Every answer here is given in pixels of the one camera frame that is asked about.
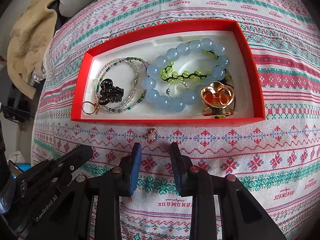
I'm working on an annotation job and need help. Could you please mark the black hair claw clip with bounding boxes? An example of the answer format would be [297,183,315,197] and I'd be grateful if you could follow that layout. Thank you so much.
[98,79,124,106]

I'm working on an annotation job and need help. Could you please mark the small gold stud earring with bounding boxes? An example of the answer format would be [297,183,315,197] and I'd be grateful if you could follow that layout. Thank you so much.
[144,127,157,141]

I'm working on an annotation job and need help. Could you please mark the green and clear bead bracelet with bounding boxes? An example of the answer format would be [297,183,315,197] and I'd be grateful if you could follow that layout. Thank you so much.
[96,56,151,112]

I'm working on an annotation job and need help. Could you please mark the gold heart hair clip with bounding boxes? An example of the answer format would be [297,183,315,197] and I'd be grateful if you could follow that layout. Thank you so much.
[200,81,235,119]

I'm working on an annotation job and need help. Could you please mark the light blue bead bracelet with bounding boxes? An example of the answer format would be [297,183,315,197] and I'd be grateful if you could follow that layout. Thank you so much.
[141,37,231,113]

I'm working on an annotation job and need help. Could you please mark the silver hoop ring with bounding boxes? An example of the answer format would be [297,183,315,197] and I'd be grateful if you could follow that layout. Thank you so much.
[165,80,190,98]

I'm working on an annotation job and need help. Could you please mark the green bead black cord bracelet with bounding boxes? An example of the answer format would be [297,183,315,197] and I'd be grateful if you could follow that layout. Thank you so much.
[159,40,237,119]

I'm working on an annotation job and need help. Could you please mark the red jewelry box white insert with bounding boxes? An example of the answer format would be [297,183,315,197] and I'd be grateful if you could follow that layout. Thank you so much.
[71,19,265,127]

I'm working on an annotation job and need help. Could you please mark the patterned bedspread red green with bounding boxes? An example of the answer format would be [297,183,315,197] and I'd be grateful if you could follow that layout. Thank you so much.
[31,0,319,239]

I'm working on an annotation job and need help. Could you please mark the beige fleece blanket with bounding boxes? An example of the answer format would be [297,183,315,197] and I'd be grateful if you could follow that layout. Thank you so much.
[7,0,57,99]

